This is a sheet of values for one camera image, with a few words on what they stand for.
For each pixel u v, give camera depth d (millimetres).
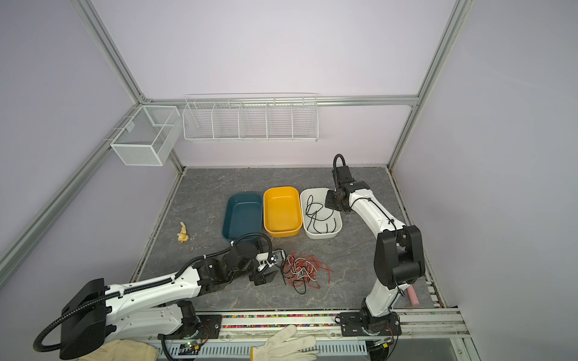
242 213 1055
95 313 402
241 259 586
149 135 999
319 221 922
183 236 936
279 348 698
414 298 770
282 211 1023
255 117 981
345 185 664
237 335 733
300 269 836
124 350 694
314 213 1002
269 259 643
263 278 718
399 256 465
